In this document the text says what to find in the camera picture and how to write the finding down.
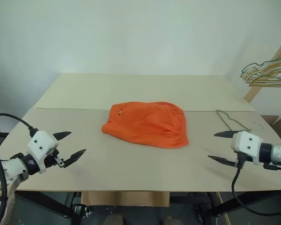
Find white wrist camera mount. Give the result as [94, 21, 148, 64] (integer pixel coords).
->
[230, 131, 264, 166]
[27, 130, 59, 174]

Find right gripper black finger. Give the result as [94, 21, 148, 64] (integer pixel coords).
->
[207, 155, 237, 168]
[214, 130, 237, 139]

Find brown cardboard flap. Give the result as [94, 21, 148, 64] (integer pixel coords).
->
[81, 191, 170, 208]

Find orange shorts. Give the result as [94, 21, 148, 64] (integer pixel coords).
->
[101, 101, 190, 150]

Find wooden rack beam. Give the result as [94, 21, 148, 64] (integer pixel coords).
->
[244, 35, 281, 103]

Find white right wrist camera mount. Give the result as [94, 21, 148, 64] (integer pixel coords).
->
[230, 131, 264, 166]

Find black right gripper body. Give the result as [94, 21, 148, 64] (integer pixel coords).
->
[234, 151, 247, 168]

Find brown cardboard box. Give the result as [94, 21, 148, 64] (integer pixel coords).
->
[259, 114, 281, 151]

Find black table frame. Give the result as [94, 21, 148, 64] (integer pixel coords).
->
[14, 191, 281, 225]

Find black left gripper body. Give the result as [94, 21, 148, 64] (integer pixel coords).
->
[43, 150, 65, 168]

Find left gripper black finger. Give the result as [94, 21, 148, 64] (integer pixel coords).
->
[52, 131, 73, 142]
[61, 148, 88, 169]

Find dark green wire hanger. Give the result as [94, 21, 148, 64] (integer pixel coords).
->
[240, 61, 281, 82]

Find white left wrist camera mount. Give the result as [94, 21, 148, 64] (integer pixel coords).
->
[27, 130, 59, 174]

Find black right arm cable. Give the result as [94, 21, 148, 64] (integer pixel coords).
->
[231, 154, 281, 217]

